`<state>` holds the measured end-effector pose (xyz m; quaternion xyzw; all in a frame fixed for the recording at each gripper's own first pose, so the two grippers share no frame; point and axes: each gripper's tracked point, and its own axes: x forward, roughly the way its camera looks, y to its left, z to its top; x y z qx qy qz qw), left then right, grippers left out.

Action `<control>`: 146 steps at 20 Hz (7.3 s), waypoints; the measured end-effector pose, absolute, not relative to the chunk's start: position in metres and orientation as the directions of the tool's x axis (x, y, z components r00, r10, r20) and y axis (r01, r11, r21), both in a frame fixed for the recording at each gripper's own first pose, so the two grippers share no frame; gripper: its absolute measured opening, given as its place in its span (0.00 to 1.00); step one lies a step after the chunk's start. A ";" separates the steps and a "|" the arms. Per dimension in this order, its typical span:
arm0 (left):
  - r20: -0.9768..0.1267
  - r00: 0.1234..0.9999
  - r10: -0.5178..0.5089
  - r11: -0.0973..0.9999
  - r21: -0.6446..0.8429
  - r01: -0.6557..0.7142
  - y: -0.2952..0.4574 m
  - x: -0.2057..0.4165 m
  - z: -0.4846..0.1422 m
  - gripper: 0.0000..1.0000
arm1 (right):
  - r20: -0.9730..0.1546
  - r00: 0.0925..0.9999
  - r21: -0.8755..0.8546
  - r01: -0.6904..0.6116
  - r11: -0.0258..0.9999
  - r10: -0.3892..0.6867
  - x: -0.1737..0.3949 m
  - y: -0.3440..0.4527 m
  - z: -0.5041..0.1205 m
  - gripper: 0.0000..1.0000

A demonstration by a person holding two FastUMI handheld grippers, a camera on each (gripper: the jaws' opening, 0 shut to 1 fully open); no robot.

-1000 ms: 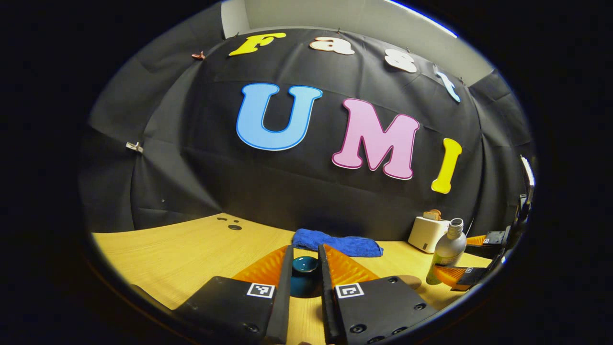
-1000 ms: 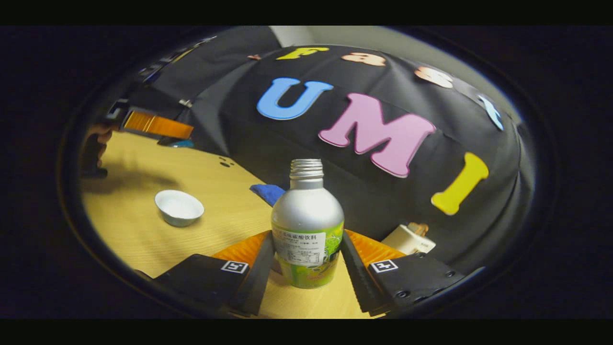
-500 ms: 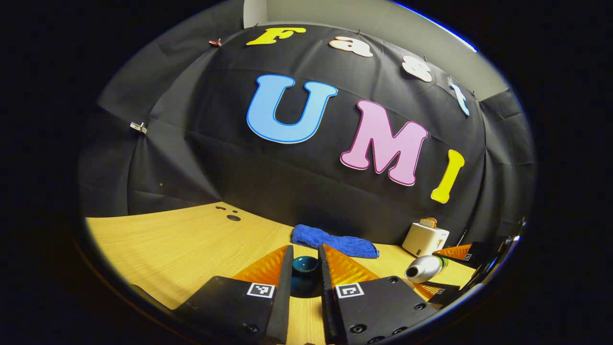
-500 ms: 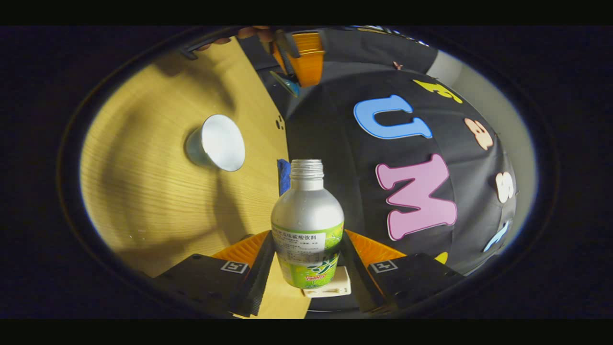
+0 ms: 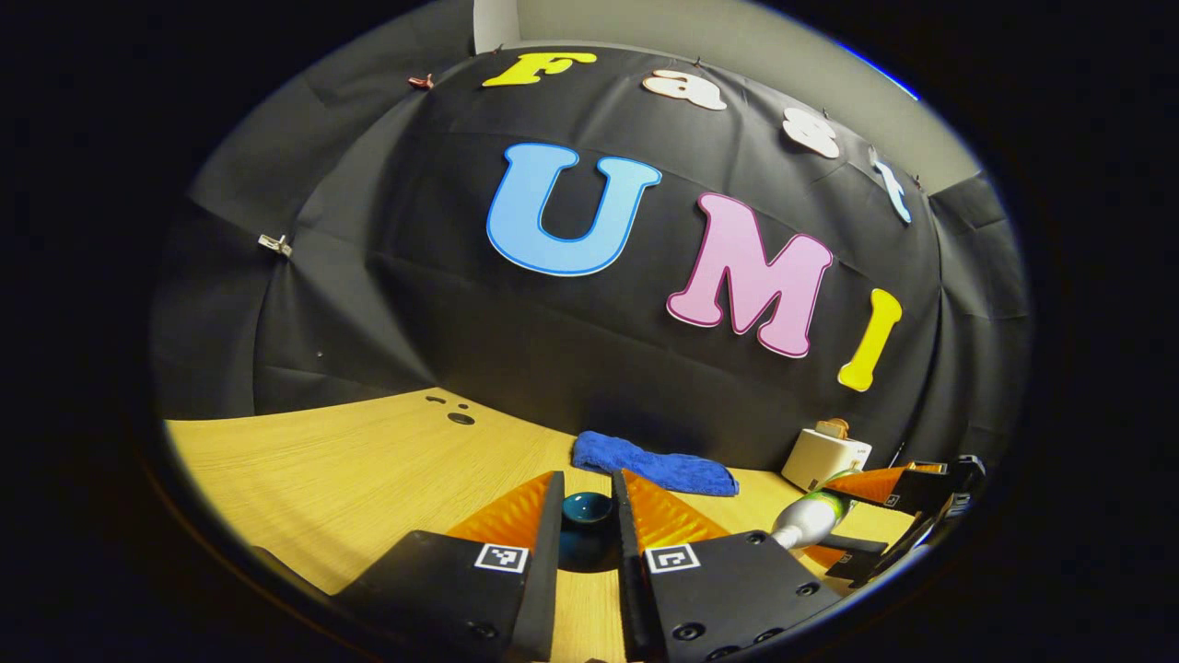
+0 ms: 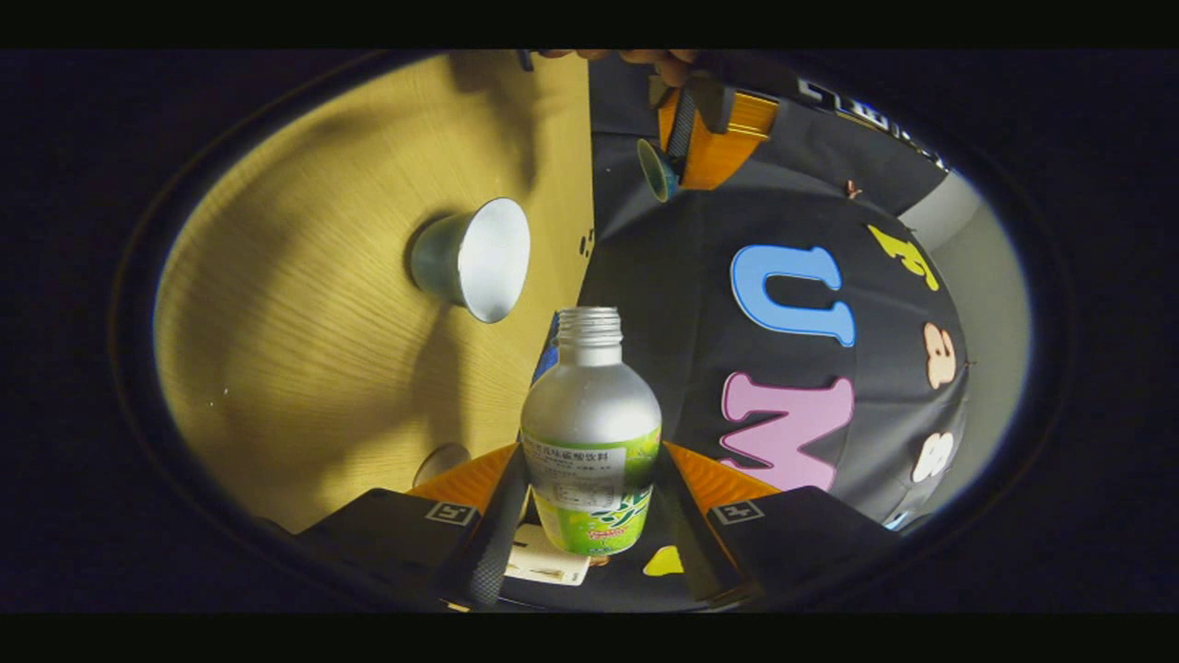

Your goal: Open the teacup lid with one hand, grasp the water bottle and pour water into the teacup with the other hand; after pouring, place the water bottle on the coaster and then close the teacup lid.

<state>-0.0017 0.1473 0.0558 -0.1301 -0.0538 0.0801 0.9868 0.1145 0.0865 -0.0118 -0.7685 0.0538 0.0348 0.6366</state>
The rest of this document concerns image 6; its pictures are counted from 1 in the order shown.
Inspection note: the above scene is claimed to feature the brown round coaster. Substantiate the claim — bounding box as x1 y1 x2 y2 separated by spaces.
412 443 473 489

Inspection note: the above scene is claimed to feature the black backdrop cloth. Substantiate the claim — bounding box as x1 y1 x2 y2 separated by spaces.
497 51 973 611

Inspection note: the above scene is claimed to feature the blue towel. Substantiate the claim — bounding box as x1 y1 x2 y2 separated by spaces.
531 313 561 386

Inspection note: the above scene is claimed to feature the white teacup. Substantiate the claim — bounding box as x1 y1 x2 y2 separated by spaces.
410 197 532 324

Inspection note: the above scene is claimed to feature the silver green water bottle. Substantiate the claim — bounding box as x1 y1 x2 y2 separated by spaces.
520 307 662 556

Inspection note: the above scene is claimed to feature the white toaster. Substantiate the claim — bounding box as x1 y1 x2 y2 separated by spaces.
505 523 590 587

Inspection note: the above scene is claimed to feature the teal teacup lid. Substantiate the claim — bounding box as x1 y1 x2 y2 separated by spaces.
636 138 683 204

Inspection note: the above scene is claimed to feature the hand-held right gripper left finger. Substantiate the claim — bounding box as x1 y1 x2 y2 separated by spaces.
267 442 531 611

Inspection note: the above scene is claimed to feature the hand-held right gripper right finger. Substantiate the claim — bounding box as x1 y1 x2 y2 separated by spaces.
656 440 908 609

